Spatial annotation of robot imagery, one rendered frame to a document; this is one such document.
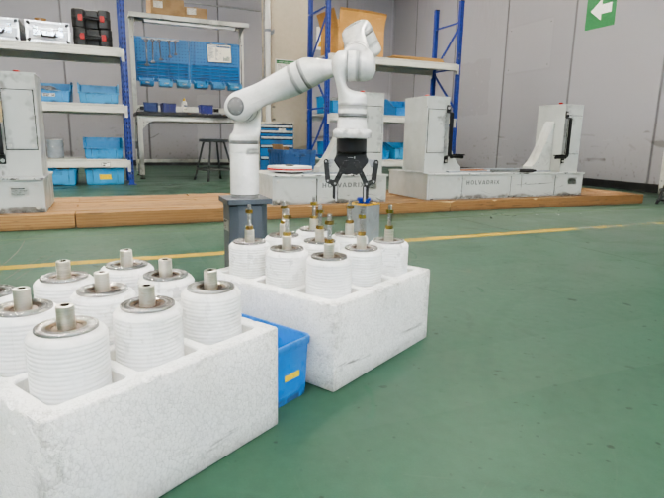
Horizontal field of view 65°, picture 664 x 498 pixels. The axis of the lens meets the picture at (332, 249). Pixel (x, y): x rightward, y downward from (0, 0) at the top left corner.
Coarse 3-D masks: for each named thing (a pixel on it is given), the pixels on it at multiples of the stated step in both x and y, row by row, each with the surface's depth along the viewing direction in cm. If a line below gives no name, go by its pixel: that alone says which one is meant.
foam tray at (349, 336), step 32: (256, 288) 112; (352, 288) 113; (384, 288) 114; (416, 288) 125; (288, 320) 108; (320, 320) 103; (352, 320) 105; (384, 320) 116; (416, 320) 128; (320, 352) 104; (352, 352) 107; (384, 352) 118; (320, 384) 105
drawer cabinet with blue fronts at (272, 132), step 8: (264, 128) 653; (272, 128) 656; (280, 128) 660; (288, 128) 664; (264, 136) 652; (272, 136) 656; (280, 136) 661; (288, 136) 666; (264, 144) 659; (288, 144) 671; (264, 152) 658; (264, 160) 660; (264, 168) 662
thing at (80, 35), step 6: (78, 30) 497; (84, 30) 499; (90, 30) 506; (96, 30) 508; (102, 30) 505; (108, 30) 508; (78, 36) 497; (84, 36) 499; (90, 36) 500; (96, 36) 502; (102, 36) 505; (108, 36) 508; (78, 42) 499; (84, 42) 501; (90, 42) 508; (96, 42) 510; (102, 42) 507; (108, 42) 509
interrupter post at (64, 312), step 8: (56, 304) 66; (64, 304) 66; (72, 304) 66; (56, 312) 65; (64, 312) 65; (72, 312) 66; (56, 320) 65; (64, 320) 65; (72, 320) 66; (64, 328) 65; (72, 328) 66
